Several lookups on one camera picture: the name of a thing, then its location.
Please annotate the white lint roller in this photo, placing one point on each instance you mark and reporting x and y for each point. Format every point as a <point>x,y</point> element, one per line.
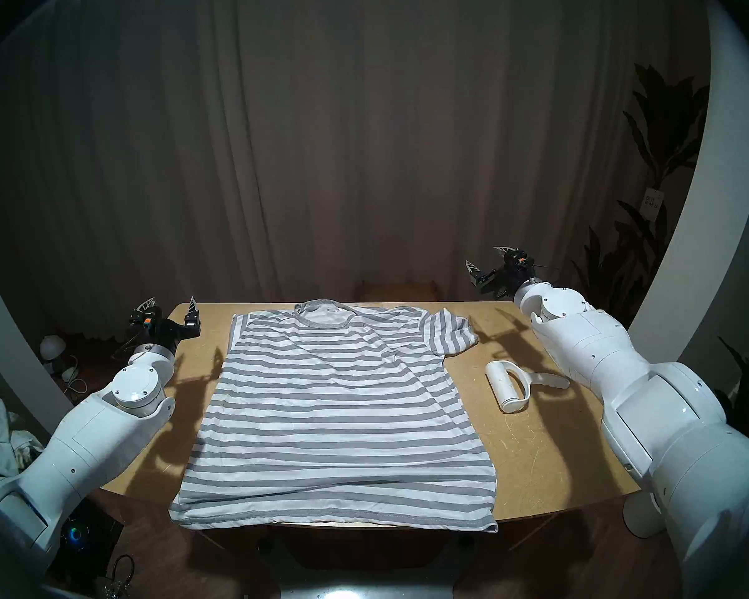
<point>512,392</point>

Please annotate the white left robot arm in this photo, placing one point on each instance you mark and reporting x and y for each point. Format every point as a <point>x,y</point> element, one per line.
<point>93,442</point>

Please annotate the white plant pot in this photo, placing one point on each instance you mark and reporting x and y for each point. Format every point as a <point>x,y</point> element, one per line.
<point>643,520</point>

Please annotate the grey white striped t-shirt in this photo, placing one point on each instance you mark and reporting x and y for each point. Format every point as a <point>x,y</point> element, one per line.
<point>337,410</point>

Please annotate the pile of cloth bags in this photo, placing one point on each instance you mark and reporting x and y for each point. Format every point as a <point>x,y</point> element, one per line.
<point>3,435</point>

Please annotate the beige pleated curtain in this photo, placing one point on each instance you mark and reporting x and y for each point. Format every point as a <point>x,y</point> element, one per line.
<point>337,136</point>

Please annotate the large white mushroom lamp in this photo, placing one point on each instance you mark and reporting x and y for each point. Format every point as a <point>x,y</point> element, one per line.
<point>52,347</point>

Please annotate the tall dark leafy plant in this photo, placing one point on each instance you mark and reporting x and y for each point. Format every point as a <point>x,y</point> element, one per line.
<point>661,130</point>

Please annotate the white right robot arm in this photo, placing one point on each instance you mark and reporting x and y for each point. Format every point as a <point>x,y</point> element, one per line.
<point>649,404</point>

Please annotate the white curved arch panel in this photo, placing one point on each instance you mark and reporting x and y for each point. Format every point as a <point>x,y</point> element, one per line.
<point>12,354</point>
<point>699,229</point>

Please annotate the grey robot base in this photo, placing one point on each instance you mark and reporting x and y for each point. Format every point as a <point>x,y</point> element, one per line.
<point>368,590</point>

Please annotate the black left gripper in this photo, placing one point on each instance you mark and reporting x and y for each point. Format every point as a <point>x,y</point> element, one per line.
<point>162,331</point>

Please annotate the wooden chair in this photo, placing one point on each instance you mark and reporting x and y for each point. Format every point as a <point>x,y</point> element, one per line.
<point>396,290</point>

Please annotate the white paper plant tag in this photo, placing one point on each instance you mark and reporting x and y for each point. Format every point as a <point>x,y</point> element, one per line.
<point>652,200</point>

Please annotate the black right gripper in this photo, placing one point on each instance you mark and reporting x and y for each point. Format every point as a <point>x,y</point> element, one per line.
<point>509,278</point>

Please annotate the computer case with RGB fans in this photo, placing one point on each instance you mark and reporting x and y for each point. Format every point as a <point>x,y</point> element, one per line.
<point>87,535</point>

